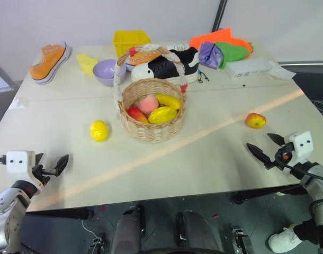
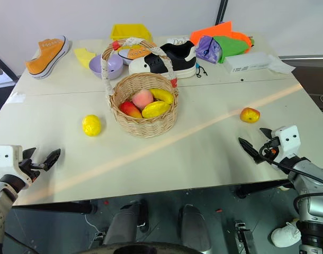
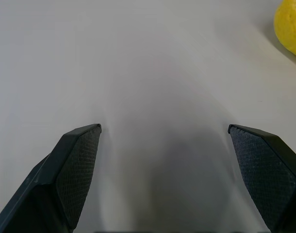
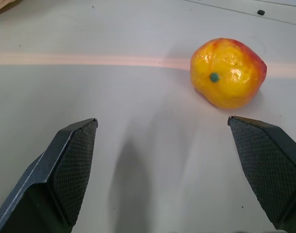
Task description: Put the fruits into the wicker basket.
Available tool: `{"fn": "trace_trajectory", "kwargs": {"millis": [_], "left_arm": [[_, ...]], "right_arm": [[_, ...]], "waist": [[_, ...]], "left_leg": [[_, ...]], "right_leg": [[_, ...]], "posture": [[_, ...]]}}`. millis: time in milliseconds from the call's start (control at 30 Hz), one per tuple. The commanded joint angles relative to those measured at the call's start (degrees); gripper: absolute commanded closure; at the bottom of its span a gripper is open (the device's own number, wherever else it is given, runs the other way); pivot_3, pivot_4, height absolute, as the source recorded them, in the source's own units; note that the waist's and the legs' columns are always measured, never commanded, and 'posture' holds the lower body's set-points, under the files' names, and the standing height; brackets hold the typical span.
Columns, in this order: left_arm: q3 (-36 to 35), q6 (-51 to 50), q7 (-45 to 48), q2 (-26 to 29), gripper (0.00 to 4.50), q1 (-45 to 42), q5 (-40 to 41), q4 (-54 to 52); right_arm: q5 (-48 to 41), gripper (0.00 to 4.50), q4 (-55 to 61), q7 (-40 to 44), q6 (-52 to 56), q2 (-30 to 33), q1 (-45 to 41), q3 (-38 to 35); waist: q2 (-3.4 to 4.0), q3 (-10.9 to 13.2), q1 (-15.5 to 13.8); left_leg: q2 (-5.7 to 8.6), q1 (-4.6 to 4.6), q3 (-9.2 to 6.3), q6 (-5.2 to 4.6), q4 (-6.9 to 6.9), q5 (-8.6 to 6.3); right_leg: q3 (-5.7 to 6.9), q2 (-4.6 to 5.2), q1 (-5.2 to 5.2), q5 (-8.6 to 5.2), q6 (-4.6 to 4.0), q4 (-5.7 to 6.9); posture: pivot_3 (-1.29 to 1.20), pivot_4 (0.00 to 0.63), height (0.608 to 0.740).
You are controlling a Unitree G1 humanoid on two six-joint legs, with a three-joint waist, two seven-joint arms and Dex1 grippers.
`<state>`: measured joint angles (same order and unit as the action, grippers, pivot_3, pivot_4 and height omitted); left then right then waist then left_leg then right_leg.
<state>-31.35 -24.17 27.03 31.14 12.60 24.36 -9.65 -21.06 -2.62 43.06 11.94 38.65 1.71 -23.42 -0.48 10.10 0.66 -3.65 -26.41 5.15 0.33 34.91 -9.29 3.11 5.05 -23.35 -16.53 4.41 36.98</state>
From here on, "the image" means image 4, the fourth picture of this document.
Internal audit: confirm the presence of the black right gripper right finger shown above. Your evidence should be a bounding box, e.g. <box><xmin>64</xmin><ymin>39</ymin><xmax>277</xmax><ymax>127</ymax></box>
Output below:
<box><xmin>227</xmin><ymin>116</ymin><xmax>296</xmax><ymax>233</ymax></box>

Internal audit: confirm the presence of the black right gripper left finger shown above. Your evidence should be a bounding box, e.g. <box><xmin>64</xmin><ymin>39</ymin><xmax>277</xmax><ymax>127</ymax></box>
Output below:
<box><xmin>0</xmin><ymin>118</ymin><xmax>99</xmax><ymax>233</ymax></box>

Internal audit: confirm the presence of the yellow red toy fruit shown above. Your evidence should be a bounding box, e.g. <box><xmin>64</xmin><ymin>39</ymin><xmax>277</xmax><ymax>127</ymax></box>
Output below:
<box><xmin>189</xmin><ymin>37</ymin><xmax>268</xmax><ymax>109</ymax></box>

